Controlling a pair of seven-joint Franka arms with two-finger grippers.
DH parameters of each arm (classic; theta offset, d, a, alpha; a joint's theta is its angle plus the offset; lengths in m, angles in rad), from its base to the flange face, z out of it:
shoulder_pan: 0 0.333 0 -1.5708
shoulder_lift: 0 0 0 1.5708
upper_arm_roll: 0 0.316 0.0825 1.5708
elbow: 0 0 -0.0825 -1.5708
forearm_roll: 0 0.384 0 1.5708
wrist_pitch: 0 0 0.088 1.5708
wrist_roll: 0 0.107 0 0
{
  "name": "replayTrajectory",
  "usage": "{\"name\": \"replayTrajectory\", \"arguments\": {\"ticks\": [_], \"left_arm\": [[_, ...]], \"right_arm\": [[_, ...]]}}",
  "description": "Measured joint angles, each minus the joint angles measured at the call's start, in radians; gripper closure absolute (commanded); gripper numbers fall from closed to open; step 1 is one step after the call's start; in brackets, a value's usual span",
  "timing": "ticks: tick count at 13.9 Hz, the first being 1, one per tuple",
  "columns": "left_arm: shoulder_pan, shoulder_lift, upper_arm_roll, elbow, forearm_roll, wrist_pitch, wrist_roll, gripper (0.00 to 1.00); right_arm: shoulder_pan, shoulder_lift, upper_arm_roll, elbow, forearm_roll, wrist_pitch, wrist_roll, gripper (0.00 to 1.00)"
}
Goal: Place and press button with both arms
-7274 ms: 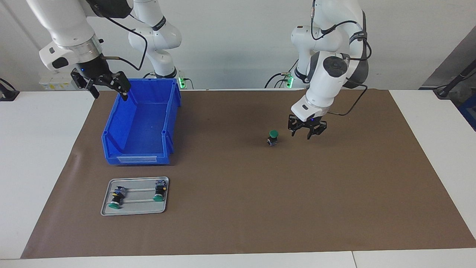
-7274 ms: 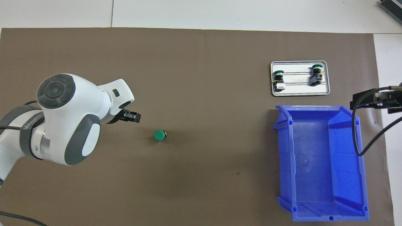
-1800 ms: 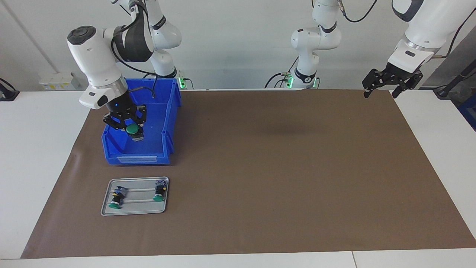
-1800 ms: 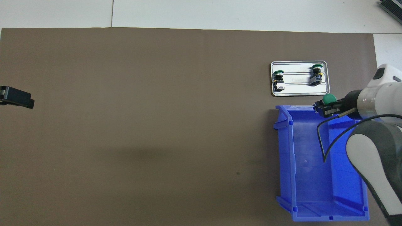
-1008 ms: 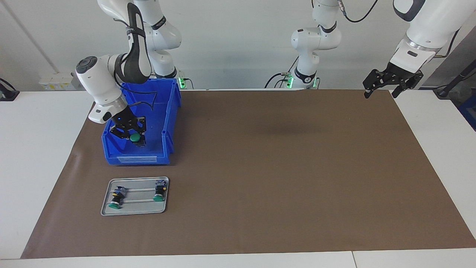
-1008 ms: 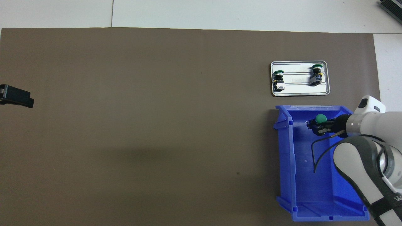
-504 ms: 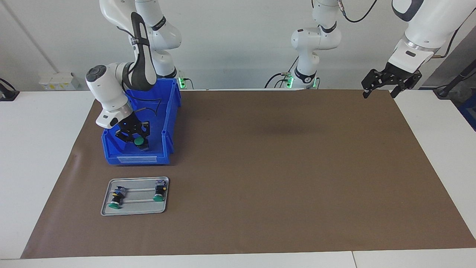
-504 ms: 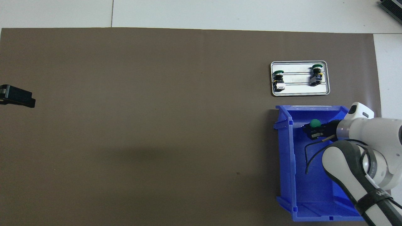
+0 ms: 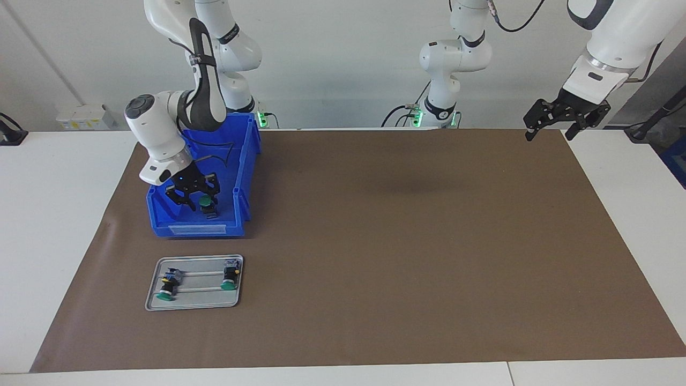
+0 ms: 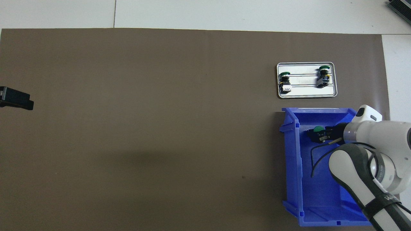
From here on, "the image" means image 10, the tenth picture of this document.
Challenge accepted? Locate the green push button, yellow mark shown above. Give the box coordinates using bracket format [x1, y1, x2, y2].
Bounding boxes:
[316, 65, 331, 88]

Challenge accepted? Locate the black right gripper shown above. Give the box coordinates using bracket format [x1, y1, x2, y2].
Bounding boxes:
[307, 123, 348, 144]

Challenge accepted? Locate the dark grey device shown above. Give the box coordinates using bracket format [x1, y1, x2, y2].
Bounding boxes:
[387, 0, 411, 24]

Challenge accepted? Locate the silver metal tray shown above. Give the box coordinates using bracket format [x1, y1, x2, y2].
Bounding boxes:
[276, 62, 338, 99]

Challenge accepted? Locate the blue plastic storage bin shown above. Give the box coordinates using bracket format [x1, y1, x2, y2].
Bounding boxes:
[279, 107, 378, 227]

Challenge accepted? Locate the green push button, white block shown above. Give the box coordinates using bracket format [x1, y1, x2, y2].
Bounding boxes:
[279, 72, 292, 94]

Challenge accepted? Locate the brown table mat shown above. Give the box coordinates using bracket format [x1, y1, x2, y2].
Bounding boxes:
[0, 28, 403, 231]

